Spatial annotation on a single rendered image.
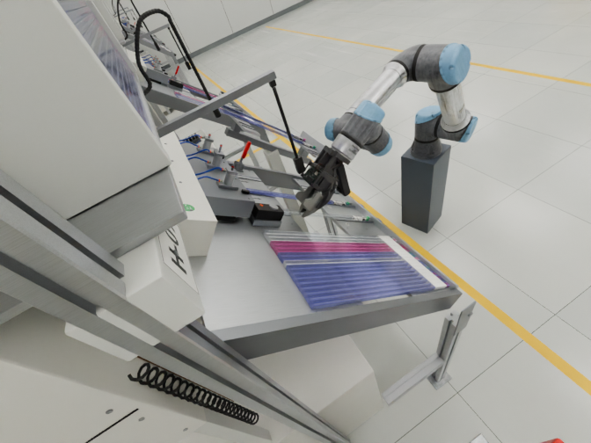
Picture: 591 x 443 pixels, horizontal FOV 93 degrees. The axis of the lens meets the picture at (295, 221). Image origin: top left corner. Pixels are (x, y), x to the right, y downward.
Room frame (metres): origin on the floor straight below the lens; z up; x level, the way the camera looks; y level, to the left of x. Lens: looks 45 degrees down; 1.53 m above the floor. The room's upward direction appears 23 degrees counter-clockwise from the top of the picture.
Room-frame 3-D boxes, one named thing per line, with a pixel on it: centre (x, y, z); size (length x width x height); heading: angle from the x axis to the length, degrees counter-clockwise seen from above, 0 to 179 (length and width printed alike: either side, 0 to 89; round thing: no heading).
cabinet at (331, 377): (0.50, 0.35, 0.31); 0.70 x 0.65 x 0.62; 12
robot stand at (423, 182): (1.10, -0.78, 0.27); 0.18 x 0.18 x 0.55; 29
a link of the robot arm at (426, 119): (1.10, -0.78, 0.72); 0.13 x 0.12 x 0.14; 29
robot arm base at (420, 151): (1.10, -0.78, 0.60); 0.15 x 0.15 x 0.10
